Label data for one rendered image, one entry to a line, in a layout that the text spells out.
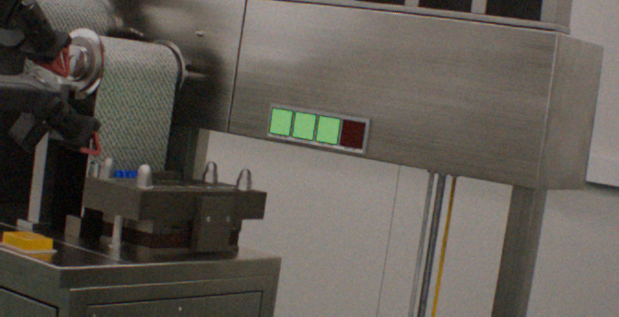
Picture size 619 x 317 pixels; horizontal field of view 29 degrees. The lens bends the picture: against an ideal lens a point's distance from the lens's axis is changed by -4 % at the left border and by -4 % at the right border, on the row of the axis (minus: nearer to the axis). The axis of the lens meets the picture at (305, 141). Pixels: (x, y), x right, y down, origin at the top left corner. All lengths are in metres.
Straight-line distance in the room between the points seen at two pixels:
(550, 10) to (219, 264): 0.83
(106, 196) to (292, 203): 3.08
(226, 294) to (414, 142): 0.49
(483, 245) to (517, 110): 2.67
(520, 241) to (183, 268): 0.68
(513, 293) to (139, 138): 0.85
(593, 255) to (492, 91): 2.47
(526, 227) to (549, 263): 2.36
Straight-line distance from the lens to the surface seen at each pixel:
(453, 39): 2.39
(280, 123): 2.59
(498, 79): 2.34
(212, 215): 2.49
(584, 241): 4.77
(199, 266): 2.43
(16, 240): 2.27
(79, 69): 2.51
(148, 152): 2.64
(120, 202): 2.39
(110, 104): 2.53
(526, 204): 2.48
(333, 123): 2.51
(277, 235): 5.49
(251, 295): 2.59
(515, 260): 2.49
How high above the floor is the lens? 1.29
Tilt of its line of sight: 3 degrees down
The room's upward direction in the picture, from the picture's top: 8 degrees clockwise
